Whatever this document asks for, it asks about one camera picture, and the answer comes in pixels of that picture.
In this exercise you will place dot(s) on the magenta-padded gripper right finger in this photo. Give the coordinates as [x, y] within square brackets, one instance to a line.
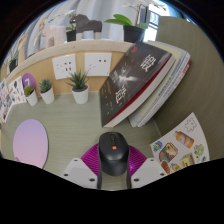
[148, 171]

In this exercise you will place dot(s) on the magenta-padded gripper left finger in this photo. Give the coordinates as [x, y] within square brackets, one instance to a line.
[78, 171]

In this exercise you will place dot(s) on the black computer mouse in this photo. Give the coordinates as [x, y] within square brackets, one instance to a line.
[114, 155]

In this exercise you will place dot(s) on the purple mouse pad with wrist rest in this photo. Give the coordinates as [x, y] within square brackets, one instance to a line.
[30, 143]

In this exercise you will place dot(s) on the large colourful sticker sheet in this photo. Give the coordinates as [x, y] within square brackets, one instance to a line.
[186, 146]

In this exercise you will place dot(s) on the small plant in white pot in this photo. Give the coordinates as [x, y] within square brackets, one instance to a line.
[32, 99]
[80, 96]
[47, 96]

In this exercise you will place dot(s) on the stack of white books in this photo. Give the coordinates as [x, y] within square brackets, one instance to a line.
[170, 90]

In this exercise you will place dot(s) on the black book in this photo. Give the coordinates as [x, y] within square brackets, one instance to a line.
[133, 83]

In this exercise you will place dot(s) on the white sticker sheet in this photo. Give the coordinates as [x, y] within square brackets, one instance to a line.
[17, 90]

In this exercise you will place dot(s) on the purple round sticker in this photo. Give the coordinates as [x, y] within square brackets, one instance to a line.
[29, 79]

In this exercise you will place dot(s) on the green desk partition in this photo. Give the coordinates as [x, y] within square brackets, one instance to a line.
[200, 66]

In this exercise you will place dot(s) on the white orchid in black pot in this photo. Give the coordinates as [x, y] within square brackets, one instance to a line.
[70, 36]
[133, 33]
[13, 65]

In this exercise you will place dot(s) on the wooden hand model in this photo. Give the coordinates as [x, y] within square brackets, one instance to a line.
[22, 46]

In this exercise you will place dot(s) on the pink horse figure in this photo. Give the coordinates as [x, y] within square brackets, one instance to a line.
[55, 36]

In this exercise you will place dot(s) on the black horse figure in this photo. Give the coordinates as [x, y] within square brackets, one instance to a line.
[86, 25]

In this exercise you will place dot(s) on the window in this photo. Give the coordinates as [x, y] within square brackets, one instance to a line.
[153, 20]

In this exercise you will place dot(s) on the grey curtain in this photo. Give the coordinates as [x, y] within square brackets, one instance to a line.
[100, 10]

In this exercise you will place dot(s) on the white wall socket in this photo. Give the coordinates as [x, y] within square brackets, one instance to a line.
[98, 64]
[64, 66]

